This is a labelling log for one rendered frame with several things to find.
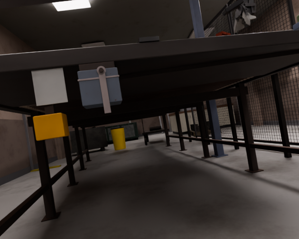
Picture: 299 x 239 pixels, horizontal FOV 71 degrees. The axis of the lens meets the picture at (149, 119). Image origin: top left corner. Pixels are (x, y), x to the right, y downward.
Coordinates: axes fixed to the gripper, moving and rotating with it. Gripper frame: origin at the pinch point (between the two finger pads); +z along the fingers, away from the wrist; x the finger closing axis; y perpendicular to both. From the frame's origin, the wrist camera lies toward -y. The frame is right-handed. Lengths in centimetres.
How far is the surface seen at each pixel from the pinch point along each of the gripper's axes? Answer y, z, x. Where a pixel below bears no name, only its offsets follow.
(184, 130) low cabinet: 113, 109, 631
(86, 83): -78, 30, -41
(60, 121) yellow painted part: -86, 42, -43
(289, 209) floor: 22, 102, 0
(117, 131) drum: -114, 82, 483
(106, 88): -71, 32, -41
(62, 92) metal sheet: -86, 32, -40
